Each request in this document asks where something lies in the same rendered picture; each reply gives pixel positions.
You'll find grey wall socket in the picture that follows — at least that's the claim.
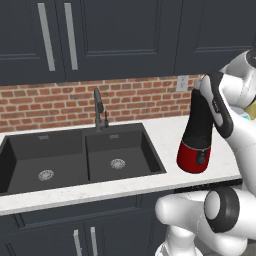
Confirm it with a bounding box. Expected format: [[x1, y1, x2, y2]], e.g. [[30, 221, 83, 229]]
[[176, 74, 190, 93]]

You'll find dark panel under sink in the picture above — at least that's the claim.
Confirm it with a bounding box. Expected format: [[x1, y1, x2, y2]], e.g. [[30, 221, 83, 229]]
[[12, 195, 145, 230]]

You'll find dark base cupboard door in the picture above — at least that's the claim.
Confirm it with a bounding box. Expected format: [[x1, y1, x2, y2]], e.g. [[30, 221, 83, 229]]
[[0, 222, 87, 256], [83, 213, 168, 256]]

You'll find red and black blender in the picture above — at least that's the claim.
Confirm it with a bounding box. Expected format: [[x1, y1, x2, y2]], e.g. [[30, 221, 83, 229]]
[[176, 87, 215, 175]]

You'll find dark grey tap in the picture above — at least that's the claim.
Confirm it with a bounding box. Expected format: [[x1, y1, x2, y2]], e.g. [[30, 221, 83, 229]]
[[92, 87, 110, 133]]

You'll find black double sink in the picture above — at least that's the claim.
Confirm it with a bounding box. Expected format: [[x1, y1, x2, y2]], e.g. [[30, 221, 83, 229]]
[[0, 122, 168, 197]]

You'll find dark wall cupboard door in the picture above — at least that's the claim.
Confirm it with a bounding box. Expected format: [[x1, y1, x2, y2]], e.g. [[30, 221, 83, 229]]
[[54, 0, 184, 83], [173, 0, 256, 77], [0, 0, 66, 87]]

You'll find olive and teal object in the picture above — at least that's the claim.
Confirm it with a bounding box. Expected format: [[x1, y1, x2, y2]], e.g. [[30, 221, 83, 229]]
[[238, 101, 256, 122]]

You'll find silver base cupboard handle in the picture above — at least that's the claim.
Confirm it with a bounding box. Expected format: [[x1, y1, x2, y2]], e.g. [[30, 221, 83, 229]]
[[72, 228, 84, 256], [89, 226, 100, 256]]

